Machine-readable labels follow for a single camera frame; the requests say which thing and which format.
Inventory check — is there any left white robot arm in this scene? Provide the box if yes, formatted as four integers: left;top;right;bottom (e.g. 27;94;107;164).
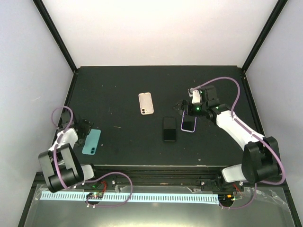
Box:
38;106;102;193

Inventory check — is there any beige phone case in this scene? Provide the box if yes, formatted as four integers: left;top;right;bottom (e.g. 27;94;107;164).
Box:
138;92;154;115

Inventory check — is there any white slotted cable duct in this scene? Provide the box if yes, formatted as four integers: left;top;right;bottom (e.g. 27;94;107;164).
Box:
40;191;219;205

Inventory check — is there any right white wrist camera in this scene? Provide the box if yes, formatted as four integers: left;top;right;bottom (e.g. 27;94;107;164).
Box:
188;88;202;104

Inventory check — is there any right black frame post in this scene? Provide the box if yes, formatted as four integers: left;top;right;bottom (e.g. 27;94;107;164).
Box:
241;0;288;72

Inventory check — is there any left black frame post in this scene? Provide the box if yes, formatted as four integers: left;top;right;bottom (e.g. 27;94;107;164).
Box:
33;0;78;74

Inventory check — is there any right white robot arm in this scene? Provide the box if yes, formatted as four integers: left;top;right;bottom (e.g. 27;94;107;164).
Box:
174;86;285;191

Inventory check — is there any black phone case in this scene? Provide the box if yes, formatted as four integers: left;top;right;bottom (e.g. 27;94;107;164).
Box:
162;117;177;142

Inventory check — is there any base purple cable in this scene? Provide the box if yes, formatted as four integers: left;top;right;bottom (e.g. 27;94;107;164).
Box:
219;183;258;210
82;171;133;209

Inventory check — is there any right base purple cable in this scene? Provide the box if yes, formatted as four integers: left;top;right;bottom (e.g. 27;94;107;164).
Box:
219;183;258;210

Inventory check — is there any lavender phone case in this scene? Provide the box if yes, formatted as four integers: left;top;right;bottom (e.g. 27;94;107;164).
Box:
180;113;197;133

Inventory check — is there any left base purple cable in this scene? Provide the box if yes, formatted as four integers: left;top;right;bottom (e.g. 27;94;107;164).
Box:
82;171;133;209

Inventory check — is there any teal phone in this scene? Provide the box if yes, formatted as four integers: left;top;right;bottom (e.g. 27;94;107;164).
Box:
82;129;101;155

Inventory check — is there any black frame post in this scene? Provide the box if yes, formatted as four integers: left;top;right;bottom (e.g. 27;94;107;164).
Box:
241;0;288;72
33;0;78;74

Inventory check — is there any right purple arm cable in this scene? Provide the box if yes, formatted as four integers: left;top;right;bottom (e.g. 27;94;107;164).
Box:
189;76;287;185

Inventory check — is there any black aluminium front rail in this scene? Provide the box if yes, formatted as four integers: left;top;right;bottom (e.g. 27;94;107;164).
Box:
35;165;287;192

